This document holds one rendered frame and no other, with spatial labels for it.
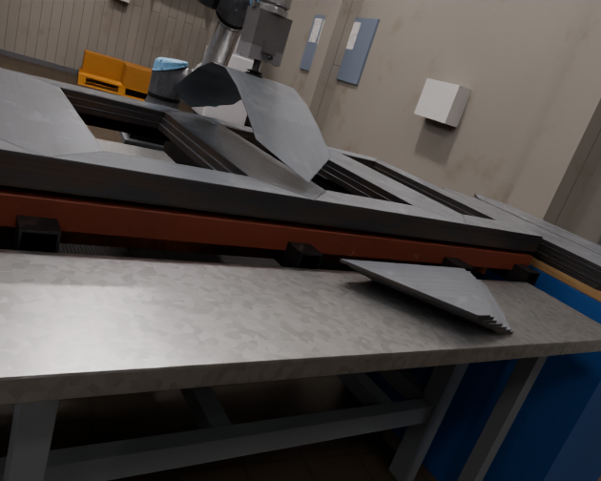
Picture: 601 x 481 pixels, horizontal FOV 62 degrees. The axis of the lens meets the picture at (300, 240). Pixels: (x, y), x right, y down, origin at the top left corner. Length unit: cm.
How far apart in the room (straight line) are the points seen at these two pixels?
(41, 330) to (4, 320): 4
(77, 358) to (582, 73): 333
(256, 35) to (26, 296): 77
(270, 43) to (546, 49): 315
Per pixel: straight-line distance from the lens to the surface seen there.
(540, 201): 347
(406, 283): 90
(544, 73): 407
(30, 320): 60
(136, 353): 56
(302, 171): 97
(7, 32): 930
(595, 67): 353
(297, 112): 112
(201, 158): 115
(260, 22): 119
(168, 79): 193
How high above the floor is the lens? 106
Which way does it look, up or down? 17 degrees down
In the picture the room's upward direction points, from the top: 18 degrees clockwise
